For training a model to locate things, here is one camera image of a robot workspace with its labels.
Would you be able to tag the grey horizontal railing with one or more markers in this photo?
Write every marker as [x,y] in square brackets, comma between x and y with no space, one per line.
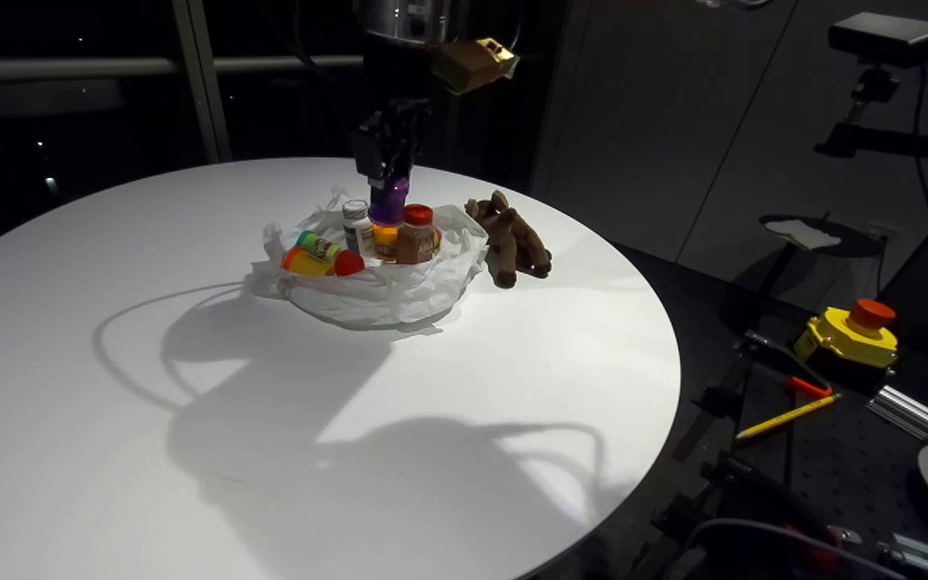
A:
[57,70]

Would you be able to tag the orange-lid spice jar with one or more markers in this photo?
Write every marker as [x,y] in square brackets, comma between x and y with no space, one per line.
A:
[420,236]

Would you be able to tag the brown moose plush toy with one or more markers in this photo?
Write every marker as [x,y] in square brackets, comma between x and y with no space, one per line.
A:
[512,242]

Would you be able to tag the yellow emergency stop button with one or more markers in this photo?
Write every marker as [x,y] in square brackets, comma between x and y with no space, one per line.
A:
[851,334]

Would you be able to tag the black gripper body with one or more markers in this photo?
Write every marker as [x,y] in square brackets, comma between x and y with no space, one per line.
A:
[390,137]

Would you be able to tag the aluminium extrusion bar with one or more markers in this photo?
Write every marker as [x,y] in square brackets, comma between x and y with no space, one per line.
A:
[915,411]

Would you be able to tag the red toy strawberry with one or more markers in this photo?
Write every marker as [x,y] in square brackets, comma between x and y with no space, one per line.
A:
[349,264]

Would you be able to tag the large yellow tub orange lid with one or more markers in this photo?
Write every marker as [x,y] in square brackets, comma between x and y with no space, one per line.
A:
[308,264]

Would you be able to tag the yellow pencil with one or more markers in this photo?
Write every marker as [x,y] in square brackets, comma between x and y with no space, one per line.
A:
[787,418]

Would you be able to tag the black camera on stand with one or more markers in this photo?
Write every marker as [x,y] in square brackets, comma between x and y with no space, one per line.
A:
[890,38]

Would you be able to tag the grey window post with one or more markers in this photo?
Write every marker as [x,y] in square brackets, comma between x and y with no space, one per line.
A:
[202,83]

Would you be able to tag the small yellow tub orange lid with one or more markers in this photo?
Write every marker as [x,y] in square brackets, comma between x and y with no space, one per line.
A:
[383,241]

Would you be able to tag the white plastic bag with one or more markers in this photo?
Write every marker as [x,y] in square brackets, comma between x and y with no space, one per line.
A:
[377,301]

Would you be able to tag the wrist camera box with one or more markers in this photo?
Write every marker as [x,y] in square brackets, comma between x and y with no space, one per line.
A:
[476,65]

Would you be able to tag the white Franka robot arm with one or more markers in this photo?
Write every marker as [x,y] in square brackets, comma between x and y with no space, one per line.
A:
[404,42]

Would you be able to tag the grey plate on tripod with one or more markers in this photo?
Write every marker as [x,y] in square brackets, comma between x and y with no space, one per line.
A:
[821,232]

